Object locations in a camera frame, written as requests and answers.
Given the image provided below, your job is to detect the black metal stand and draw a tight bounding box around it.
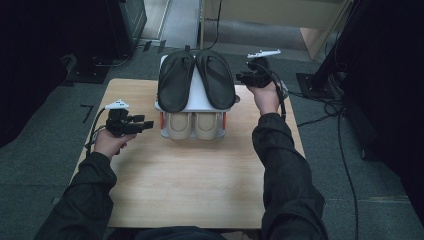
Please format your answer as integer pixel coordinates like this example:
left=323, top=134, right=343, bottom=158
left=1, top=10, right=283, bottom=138
left=295, top=0, right=364, bottom=100

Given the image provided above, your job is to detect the person's right hand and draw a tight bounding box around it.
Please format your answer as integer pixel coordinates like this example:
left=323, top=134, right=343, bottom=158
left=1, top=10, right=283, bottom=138
left=248, top=81, right=281, bottom=116

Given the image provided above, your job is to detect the black flip-flop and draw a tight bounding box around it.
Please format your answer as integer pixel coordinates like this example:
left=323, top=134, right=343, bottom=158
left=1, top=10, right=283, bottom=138
left=157, top=49, right=196, bottom=113
left=195, top=49, right=237, bottom=111

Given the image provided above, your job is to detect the white shoe rack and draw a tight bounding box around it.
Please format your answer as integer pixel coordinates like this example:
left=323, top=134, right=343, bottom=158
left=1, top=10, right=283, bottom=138
left=154, top=54, right=239, bottom=140

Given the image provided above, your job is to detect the wooden cabinet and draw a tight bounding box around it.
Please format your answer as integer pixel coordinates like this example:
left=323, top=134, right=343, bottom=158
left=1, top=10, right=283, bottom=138
left=199, top=0, right=354, bottom=61

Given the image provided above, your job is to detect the right hand-held gripper cable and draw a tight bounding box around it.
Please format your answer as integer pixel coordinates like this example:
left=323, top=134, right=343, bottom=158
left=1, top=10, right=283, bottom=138
left=256, top=61, right=288, bottom=122

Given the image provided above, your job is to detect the black cabinet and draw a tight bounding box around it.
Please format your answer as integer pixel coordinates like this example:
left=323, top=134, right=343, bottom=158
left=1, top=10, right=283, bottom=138
left=71, top=0, right=148, bottom=68

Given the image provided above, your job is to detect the wristwatch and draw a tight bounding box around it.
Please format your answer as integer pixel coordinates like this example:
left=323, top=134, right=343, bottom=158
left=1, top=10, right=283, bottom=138
left=278, top=80, right=290, bottom=98

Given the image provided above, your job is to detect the person's left hand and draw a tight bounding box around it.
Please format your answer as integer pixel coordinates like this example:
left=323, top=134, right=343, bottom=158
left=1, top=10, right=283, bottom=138
left=93, top=129, right=137, bottom=160

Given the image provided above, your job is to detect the person's torso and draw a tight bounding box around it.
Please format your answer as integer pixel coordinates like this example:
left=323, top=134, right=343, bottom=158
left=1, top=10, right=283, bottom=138
left=109, top=226, right=264, bottom=240

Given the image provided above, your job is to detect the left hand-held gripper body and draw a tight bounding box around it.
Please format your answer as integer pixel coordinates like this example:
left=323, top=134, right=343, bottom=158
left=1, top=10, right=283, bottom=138
left=105, top=99, right=136, bottom=138

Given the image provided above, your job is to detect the black hanging cable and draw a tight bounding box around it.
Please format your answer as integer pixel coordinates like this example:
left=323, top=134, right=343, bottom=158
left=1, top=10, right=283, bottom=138
left=203, top=0, right=223, bottom=52

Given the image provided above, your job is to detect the black floor cable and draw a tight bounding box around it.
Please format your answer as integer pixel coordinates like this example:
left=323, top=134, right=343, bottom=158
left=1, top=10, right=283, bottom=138
left=288, top=89, right=360, bottom=240

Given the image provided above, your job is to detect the cream clog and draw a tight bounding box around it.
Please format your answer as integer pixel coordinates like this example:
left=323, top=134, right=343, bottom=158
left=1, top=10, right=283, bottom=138
left=194, top=112, right=221, bottom=140
left=165, top=112, right=194, bottom=140

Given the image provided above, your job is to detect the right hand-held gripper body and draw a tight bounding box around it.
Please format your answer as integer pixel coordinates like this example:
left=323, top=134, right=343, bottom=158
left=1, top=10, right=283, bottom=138
left=246, top=49, right=282, bottom=89

